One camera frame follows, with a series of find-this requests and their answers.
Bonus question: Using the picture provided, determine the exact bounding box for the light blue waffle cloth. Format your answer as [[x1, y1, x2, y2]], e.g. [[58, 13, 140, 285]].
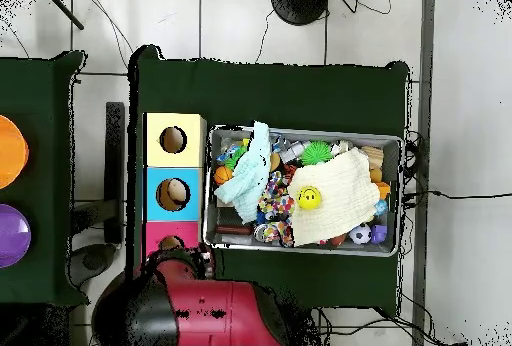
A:
[[213, 120, 273, 225]]

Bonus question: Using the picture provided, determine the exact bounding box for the wooden box with three holes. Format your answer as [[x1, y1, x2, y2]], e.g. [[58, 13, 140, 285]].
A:
[[142, 112, 207, 259]]

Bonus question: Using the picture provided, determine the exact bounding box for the shallow wire mesh bin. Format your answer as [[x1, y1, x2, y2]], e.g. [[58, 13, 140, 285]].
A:
[[203, 124, 404, 258]]

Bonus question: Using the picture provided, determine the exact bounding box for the yellow smiley ball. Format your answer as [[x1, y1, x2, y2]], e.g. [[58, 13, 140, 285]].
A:
[[296, 185, 323, 211]]

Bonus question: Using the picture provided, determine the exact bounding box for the dark green tablecloth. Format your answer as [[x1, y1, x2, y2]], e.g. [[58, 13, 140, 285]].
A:
[[0, 50, 89, 307], [126, 44, 411, 317]]

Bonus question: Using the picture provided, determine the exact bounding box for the purple plastic bowl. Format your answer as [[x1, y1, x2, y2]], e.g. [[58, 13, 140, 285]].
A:
[[0, 203, 32, 270]]

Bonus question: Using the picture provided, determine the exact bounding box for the cream waffle cloth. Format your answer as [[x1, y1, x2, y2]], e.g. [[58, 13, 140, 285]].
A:
[[287, 146, 381, 248]]

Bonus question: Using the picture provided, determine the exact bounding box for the black round stand base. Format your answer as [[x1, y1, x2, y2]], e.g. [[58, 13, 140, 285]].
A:
[[269, 0, 330, 26]]

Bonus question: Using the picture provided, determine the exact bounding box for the small orange basketball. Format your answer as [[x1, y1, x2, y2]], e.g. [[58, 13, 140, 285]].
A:
[[212, 165, 234, 186]]

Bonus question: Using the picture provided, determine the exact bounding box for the black cable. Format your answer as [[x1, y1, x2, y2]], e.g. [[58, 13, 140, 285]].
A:
[[403, 189, 512, 201]]

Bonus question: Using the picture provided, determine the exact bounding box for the black tripod leg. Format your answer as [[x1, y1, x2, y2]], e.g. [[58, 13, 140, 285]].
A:
[[41, 0, 85, 31]]

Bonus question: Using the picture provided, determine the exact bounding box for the black upright panel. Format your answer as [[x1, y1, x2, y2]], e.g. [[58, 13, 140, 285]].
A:
[[104, 101, 126, 245]]

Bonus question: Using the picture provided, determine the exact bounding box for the orange plastic bowl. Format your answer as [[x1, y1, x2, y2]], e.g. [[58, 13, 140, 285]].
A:
[[0, 114, 30, 190]]

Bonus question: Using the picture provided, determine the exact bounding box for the purple toy block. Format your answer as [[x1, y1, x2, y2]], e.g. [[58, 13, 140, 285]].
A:
[[369, 223, 389, 245]]

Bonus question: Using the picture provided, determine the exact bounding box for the small soccer ball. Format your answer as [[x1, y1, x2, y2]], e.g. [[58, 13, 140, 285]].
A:
[[348, 223, 373, 246]]

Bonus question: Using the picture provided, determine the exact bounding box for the colourful polka dot cloth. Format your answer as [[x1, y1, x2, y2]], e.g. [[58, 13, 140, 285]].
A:
[[253, 169, 297, 248]]

